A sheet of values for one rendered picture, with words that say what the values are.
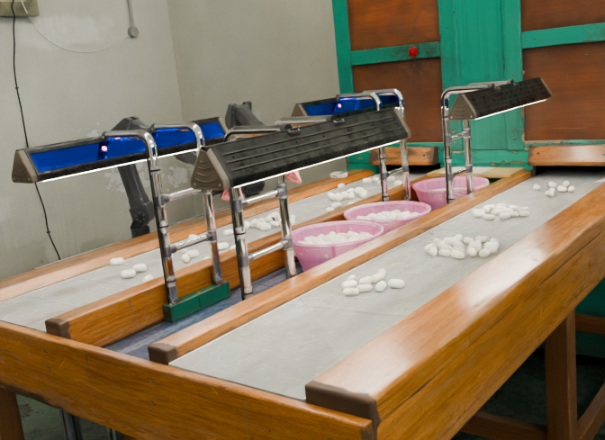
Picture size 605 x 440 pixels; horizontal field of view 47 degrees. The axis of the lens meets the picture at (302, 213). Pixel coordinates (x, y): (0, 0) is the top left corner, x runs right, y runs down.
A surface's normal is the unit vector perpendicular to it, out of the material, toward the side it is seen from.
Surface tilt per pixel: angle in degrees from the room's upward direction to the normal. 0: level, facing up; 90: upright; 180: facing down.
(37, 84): 91
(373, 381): 0
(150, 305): 90
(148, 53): 89
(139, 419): 90
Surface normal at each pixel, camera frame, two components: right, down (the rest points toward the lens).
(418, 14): -0.61, 0.22
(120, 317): 0.79, 0.04
